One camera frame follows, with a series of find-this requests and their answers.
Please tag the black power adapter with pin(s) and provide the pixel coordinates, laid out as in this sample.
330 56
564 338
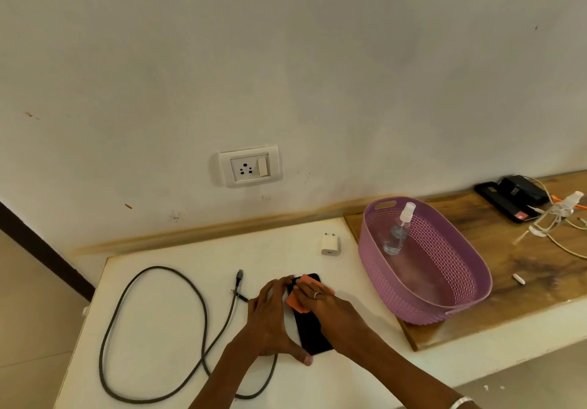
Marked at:
523 188

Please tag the dark door frame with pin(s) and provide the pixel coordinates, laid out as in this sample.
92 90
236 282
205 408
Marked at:
41 250

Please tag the person's left forearm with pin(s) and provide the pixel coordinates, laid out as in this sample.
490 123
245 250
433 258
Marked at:
222 381

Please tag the brown wooden board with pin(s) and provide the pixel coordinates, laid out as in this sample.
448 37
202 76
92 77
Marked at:
500 248

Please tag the clear spray bottle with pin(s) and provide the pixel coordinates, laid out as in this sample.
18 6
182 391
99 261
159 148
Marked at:
394 241

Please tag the black smartphone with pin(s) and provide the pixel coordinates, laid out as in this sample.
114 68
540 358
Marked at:
312 337

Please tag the small white cap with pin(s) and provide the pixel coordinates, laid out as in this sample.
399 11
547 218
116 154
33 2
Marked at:
518 279

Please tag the person's right forearm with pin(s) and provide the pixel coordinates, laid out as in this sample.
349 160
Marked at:
408 381

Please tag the white charger adapter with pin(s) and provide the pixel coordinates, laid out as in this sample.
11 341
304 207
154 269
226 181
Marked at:
330 244

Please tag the person's right hand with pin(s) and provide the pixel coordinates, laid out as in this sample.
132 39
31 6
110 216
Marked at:
344 326

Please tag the person's left hand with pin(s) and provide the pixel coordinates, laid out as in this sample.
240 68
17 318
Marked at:
266 330

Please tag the white wall socket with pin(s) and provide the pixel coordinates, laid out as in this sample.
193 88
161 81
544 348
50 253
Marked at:
250 167

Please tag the orange cleaning cloth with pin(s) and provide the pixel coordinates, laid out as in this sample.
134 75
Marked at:
296 303

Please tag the purple plastic basket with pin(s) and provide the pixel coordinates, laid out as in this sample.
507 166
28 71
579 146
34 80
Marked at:
454 275

